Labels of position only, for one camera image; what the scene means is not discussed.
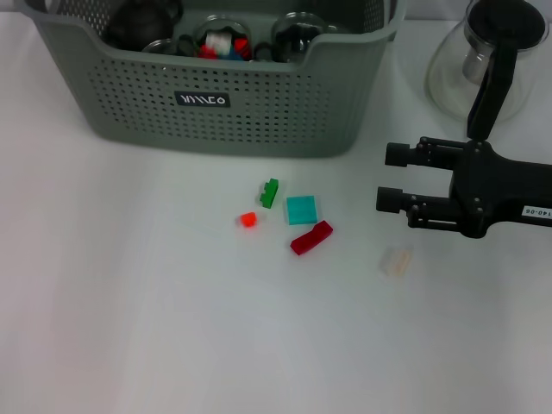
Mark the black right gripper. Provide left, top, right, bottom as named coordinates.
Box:
left=375, top=136, right=552, bottom=240

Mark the pale translucent toy brick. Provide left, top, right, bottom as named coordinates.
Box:
left=379, top=246, right=414, bottom=279

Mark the glass teacup black base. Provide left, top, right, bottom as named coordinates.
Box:
left=254, top=41, right=277, bottom=61
left=177, top=12, right=254, bottom=60
left=141, top=37, right=180, bottom=55
left=271, top=11, right=340, bottom=61

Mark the white toy brick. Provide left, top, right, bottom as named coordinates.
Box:
left=204, top=29, right=233, bottom=53

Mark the grey perforated storage bin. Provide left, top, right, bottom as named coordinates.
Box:
left=26, top=0, right=409, bottom=159

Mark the teal square toy plate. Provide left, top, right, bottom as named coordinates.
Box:
left=286, top=195, right=319, bottom=226

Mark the dark red long brick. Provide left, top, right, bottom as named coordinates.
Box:
left=289, top=219, right=336, bottom=257

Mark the green stepped toy brick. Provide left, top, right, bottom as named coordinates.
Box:
left=260, top=177, right=280, bottom=210

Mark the black clay teapot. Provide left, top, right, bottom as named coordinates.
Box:
left=103, top=0, right=186, bottom=48

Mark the glass teapot black handle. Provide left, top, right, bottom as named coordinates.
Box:
left=426, top=0, right=549, bottom=141

